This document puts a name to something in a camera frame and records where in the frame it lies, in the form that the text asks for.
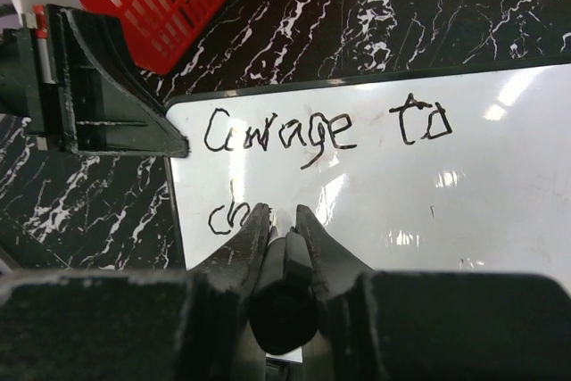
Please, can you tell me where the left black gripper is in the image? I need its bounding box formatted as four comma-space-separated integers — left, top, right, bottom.
1, 4, 190, 158

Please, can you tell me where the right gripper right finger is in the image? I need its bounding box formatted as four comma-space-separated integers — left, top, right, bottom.
294, 204, 374, 301

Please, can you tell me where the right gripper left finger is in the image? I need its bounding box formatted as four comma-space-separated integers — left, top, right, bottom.
191, 203, 270, 305

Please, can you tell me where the white marker pen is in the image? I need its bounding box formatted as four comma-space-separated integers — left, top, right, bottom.
249, 210, 318, 355

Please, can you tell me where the white rectangular whiteboard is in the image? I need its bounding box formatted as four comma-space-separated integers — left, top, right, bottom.
162, 54, 571, 381

